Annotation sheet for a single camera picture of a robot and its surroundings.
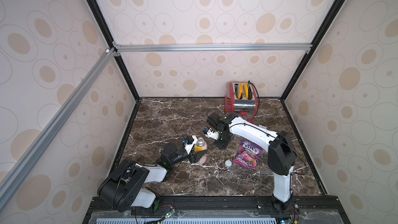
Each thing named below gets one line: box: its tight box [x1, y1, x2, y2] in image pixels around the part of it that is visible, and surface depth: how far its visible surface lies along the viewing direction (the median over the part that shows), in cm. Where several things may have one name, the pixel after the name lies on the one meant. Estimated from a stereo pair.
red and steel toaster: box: [224, 81, 258, 124], surface depth 97 cm
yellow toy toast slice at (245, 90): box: [242, 82, 249, 100], surface depth 99 cm
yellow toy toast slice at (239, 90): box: [234, 82, 244, 100], surface depth 99 cm
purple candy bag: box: [232, 140, 264, 171], surface depth 88 cm
